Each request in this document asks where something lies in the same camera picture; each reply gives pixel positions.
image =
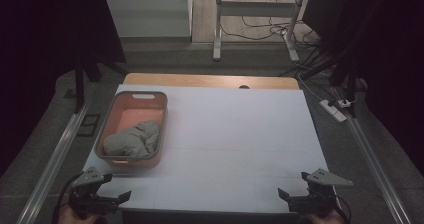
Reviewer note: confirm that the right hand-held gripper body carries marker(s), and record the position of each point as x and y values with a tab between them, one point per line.
316	197

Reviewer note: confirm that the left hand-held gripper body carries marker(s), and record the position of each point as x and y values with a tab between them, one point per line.
87	199

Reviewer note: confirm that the grey cloth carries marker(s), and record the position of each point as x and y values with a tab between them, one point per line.
133	140

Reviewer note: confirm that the orange plastic basket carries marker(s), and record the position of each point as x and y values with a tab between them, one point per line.
140	112

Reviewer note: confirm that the person's left hand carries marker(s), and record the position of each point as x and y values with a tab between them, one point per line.
75	217

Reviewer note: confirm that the person's right hand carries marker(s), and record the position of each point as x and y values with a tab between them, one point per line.
325	220

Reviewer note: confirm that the white power strip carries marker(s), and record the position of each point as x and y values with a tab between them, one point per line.
332	110

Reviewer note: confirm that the white table cover sheet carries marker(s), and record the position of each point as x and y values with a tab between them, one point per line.
233	144

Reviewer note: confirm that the black tripod stand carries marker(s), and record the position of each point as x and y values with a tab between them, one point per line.
350	77
80	84

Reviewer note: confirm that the black curtain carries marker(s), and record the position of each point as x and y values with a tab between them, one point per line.
43	50
386	50

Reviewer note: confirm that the white cabinet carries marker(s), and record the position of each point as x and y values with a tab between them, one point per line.
146	12

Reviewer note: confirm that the aluminium floor rail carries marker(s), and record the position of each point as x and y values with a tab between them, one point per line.
375	170
55	164

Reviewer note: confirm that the black floor socket frame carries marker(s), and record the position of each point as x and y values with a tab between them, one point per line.
89	125

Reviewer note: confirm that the white metal desk frame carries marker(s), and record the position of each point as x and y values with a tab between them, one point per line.
255	9

